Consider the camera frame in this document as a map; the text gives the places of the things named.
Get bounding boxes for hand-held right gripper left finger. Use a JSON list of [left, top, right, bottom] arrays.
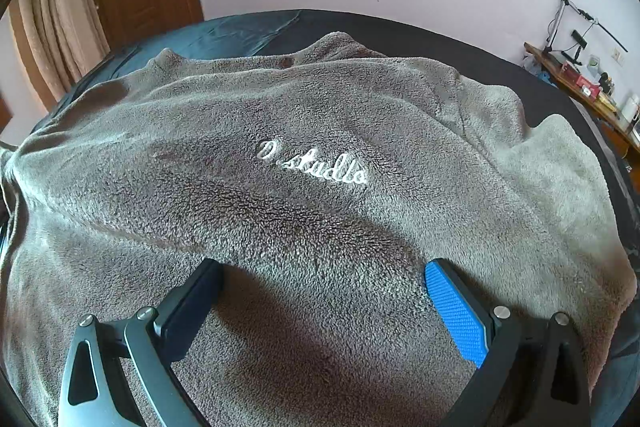
[[59, 258, 225, 427]]

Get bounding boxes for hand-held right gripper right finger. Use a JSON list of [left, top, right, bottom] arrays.
[[424, 259, 593, 427]]

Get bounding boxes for grey fleece sweater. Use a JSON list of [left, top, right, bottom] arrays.
[[0, 32, 638, 427]]

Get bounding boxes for wooden desk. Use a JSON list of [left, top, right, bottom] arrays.
[[524, 42, 640, 168]]

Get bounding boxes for red box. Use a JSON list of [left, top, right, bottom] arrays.
[[561, 62, 602, 98]]

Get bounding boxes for small black desk gadget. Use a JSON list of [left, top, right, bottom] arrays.
[[570, 31, 589, 64]]

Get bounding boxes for black desk lamp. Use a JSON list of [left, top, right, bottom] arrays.
[[545, 0, 629, 64]]

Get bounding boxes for beige curtain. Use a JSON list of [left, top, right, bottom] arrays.
[[15, 0, 112, 84]]

